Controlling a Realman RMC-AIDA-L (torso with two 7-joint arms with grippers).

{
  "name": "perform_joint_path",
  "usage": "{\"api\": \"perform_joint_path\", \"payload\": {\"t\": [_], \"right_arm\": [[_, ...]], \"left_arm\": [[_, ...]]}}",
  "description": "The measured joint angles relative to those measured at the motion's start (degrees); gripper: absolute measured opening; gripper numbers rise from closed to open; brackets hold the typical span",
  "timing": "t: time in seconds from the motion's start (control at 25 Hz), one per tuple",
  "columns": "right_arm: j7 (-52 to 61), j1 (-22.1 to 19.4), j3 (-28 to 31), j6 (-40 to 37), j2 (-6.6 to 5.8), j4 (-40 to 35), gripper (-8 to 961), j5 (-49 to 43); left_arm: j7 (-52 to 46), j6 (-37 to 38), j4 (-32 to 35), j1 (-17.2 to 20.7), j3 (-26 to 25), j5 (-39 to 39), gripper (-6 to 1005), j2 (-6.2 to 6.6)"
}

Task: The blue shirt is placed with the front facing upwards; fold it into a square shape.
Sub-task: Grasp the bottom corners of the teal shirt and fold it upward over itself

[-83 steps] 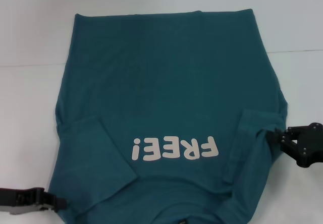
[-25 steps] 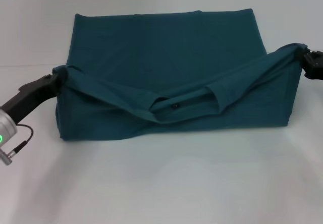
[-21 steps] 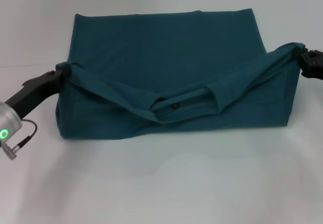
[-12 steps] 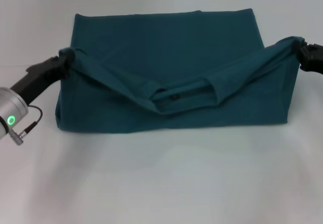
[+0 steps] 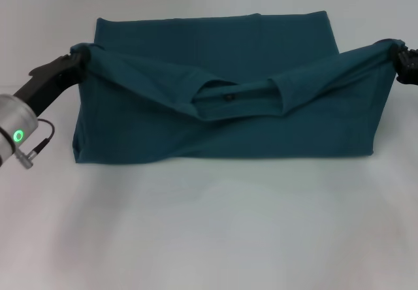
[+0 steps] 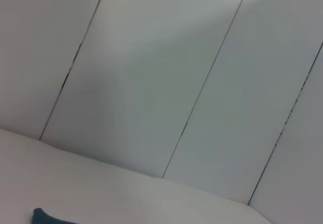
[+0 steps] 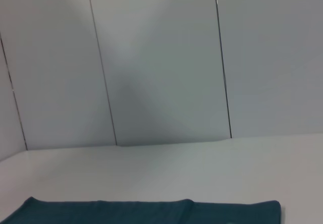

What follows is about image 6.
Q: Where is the teal shirt with FREE print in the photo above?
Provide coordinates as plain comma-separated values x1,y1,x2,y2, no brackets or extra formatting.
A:
31,207,74,224

